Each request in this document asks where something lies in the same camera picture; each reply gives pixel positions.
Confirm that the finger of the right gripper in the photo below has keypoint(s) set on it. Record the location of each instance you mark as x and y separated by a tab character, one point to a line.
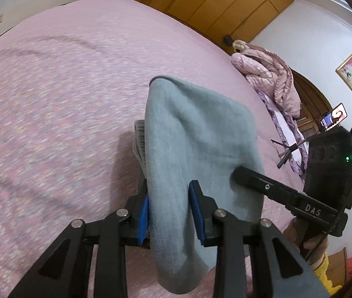
274	190

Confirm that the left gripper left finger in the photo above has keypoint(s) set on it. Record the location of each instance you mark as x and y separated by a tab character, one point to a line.
63	270

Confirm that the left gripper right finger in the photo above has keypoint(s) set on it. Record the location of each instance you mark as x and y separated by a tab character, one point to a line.
247	252

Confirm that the grey-blue fleece pants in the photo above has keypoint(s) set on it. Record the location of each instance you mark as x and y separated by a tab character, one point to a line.
192	133

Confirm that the right hand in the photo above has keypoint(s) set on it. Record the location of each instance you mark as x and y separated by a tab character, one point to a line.
295	230

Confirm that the phone on tripod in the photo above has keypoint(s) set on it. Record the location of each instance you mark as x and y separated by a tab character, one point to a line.
334	117

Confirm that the wooden headboard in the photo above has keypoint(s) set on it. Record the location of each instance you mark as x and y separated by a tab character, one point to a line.
314	105

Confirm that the pink quilted blanket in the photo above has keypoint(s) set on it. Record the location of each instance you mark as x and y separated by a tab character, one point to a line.
267	72

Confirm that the plush toy on blanket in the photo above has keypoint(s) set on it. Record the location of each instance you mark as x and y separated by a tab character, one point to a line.
239	46

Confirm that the pink floral bed sheet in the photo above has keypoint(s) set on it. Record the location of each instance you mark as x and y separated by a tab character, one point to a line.
73	81

